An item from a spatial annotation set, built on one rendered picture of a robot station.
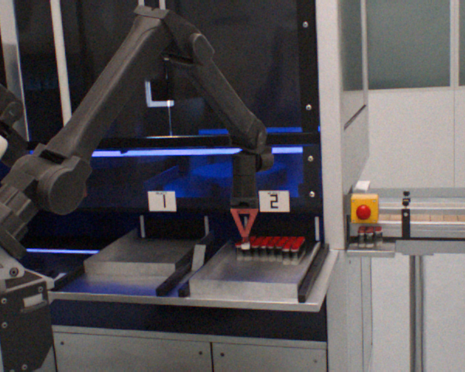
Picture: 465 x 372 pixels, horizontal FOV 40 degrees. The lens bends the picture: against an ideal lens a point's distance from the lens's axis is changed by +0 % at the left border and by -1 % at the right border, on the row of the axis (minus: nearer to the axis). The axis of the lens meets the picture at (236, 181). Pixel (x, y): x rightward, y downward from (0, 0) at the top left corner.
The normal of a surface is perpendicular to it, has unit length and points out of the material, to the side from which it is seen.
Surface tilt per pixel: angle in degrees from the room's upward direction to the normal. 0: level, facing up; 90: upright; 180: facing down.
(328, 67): 90
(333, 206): 90
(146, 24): 49
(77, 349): 90
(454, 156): 90
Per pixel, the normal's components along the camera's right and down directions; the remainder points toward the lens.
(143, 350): -0.26, 0.20
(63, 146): -0.33, -0.50
